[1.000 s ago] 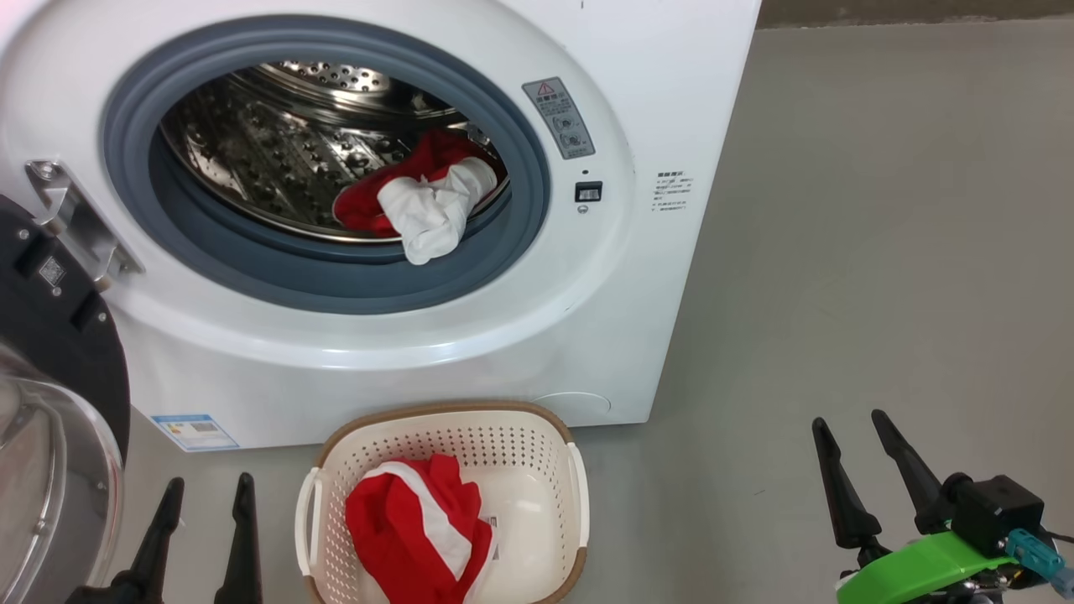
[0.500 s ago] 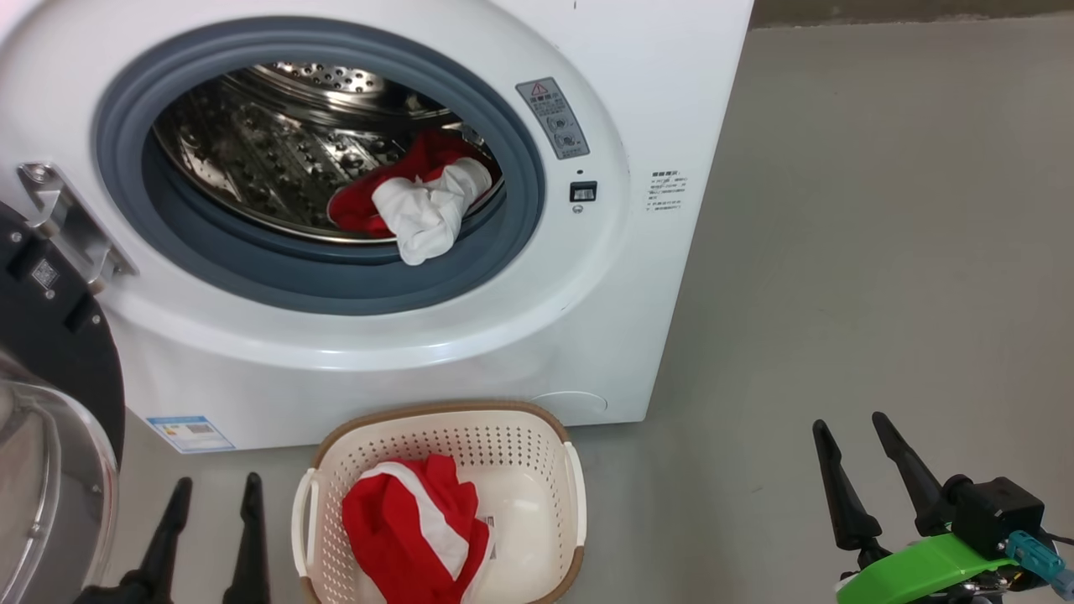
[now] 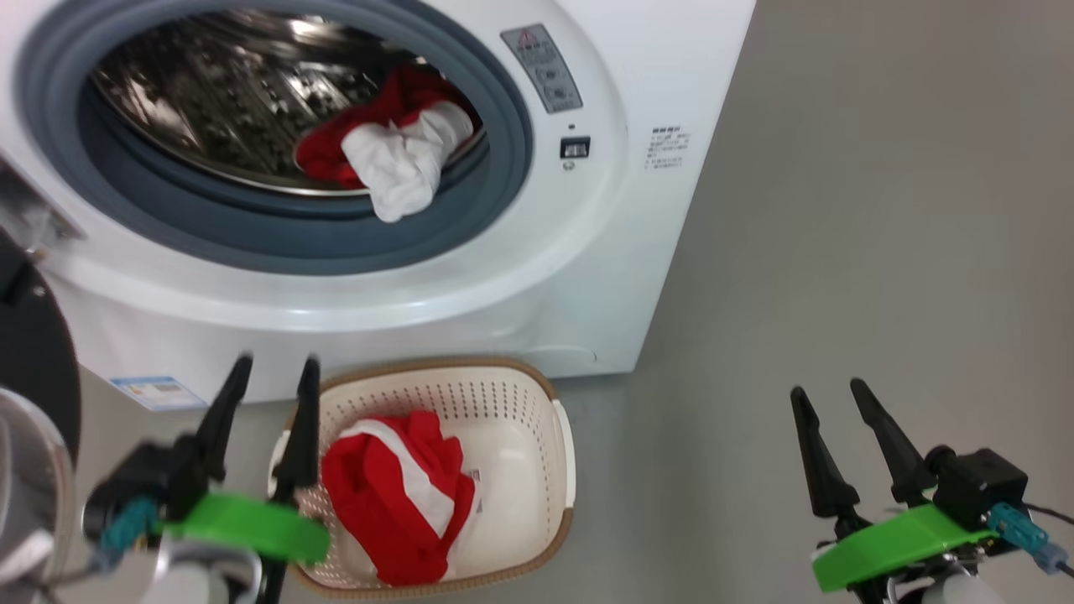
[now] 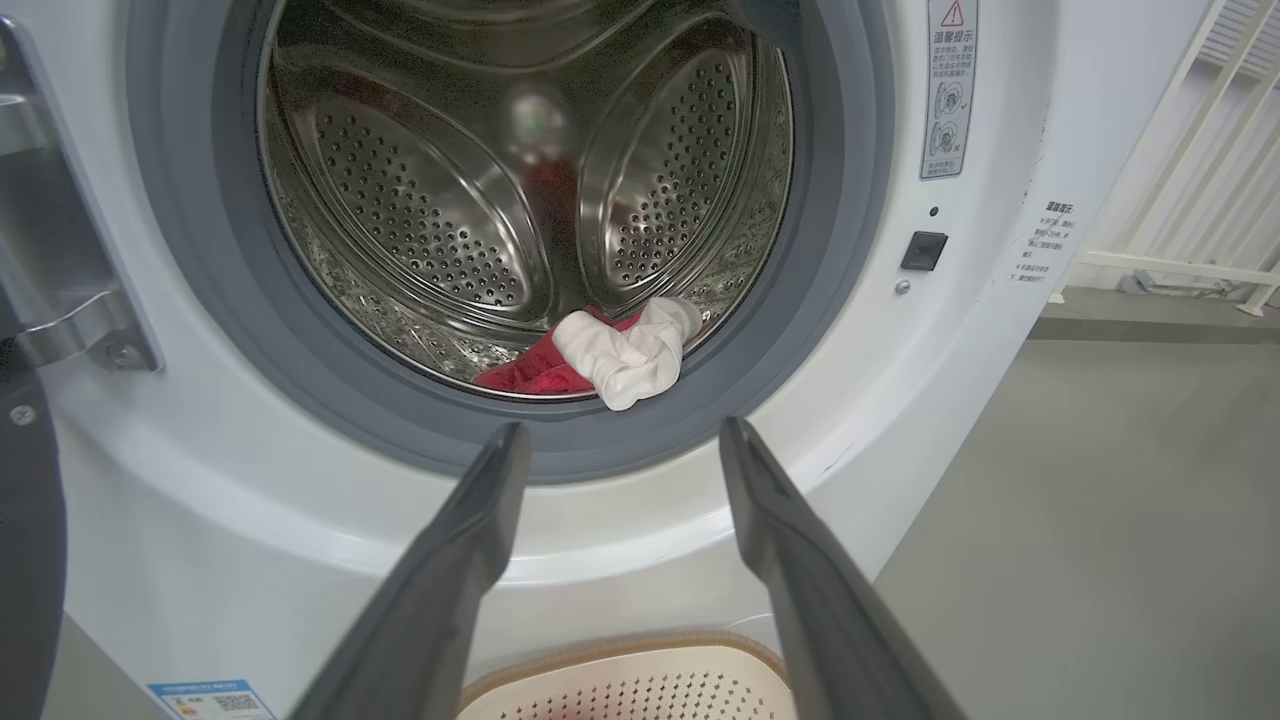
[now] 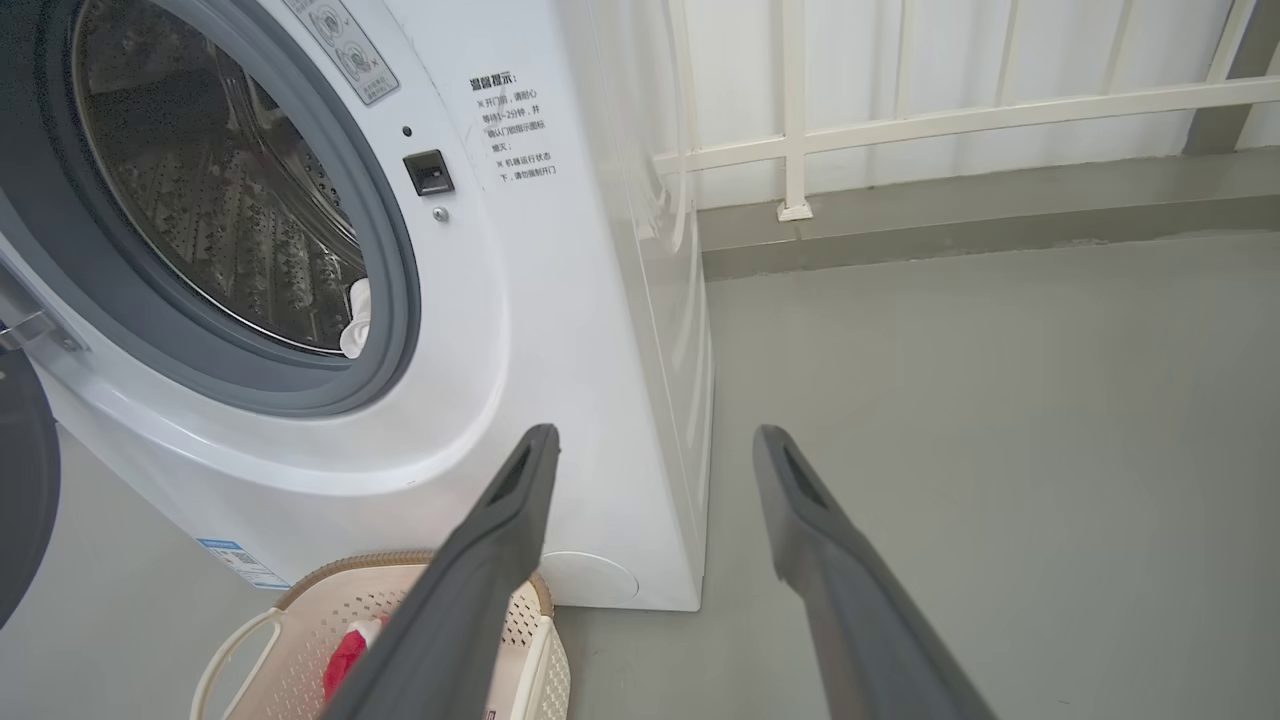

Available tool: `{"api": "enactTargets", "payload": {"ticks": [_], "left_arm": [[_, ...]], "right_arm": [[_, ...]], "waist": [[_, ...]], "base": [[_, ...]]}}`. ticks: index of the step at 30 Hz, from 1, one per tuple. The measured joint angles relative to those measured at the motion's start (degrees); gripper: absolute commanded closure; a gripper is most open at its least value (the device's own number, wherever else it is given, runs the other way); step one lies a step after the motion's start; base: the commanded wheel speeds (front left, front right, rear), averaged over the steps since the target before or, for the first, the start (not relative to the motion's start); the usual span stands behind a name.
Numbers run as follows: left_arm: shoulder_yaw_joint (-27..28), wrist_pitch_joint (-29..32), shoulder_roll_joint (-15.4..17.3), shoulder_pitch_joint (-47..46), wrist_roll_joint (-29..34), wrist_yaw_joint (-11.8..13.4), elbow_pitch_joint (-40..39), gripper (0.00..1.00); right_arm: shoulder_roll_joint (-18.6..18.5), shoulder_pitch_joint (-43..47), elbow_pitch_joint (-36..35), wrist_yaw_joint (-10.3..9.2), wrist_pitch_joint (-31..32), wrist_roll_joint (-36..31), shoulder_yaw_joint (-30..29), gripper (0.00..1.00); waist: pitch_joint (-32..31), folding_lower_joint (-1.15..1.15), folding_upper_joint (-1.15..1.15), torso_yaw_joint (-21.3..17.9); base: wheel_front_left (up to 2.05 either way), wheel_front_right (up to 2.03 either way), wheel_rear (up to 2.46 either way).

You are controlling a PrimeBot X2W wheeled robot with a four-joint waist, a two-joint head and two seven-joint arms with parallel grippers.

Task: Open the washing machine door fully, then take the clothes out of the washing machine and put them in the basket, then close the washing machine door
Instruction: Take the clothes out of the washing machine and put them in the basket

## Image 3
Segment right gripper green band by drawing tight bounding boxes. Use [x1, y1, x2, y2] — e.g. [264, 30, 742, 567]
[790, 379, 999, 604]

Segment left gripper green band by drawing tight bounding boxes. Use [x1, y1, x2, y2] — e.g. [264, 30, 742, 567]
[164, 354, 330, 561]

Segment red garment white stripe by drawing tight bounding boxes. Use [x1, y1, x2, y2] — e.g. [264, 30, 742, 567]
[321, 411, 483, 586]

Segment red garment white sleeves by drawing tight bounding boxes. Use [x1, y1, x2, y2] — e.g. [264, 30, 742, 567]
[294, 65, 483, 223]

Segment grey rubber door gasket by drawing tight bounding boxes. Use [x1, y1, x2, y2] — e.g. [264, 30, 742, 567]
[15, 0, 535, 276]

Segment cream perforated laundry basket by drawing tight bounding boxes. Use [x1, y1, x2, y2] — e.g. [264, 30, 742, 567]
[268, 357, 577, 601]

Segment white front-load washing machine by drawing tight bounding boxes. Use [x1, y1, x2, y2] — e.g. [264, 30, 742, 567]
[0, 0, 756, 405]

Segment blue white energy label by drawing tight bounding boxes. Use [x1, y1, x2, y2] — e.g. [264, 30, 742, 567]
[109, 375, 208, 412]

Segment steel washer drum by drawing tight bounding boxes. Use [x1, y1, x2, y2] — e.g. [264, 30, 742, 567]
[88, 7, 487, 198]

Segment small printed text label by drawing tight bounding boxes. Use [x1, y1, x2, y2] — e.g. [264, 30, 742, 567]
[644, 126, 691, 173]

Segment grey warning label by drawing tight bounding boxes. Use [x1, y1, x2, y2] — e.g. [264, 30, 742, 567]
[501, 23, 584, 114]

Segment teal left camera connector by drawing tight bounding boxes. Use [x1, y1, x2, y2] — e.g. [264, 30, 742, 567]
[95, 495, 162, 573]

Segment teal camera connector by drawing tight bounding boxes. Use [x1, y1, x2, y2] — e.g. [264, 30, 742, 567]
[95, 495, 162, 573]
[988, 502, 1071, 575]

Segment teal right camera connector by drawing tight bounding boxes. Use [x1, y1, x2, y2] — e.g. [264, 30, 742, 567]
[988, 502, 1071, 575]

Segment black right camera cable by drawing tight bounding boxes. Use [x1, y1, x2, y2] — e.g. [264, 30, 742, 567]
[1024, 502, 1074, 580]

